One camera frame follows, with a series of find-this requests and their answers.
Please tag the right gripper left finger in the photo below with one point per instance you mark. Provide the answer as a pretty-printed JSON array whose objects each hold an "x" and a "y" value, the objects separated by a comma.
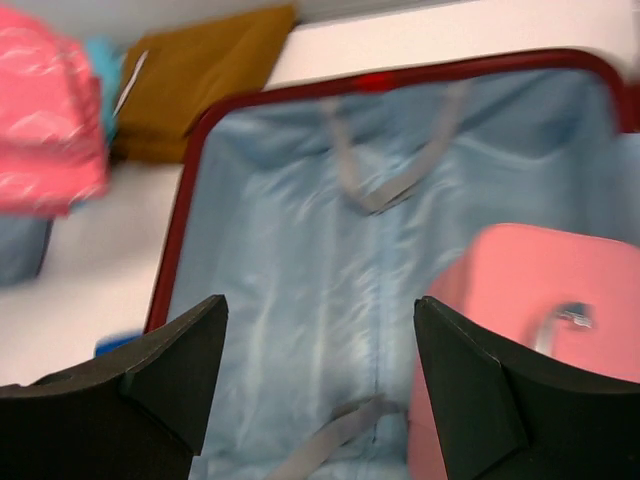
[{"x": 138, "y": 412}]

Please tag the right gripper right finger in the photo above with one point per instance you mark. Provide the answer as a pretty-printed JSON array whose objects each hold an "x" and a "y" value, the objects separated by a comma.
[{"x": 504, "y": 411}]

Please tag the royal blue cloth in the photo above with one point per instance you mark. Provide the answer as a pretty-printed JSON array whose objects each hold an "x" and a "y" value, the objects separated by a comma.
[{"x": 114, "y": 341}]

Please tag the pink cosmetic case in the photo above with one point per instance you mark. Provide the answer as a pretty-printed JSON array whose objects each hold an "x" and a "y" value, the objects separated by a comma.
[{"x": 570, "y": 297}]

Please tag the pink patterned garment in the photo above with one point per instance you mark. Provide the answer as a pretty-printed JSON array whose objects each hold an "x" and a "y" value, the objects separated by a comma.
[{"x": 53, "y": 151}]

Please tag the mustard brown trousers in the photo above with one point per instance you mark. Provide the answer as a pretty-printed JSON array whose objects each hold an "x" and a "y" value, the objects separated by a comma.
[{"x": 177, "y": 75}]

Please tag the turquoise shirt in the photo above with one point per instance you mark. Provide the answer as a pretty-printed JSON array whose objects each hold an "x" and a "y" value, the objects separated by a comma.
[{"x": 106, "y": 64}]

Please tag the grey-blue cloth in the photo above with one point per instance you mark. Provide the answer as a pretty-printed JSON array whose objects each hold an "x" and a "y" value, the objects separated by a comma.
[{"x": 24, "y": 241}]

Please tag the red suitcase blue lining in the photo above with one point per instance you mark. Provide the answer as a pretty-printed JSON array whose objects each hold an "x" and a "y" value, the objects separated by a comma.
[{"x": 322, "y": 213}]

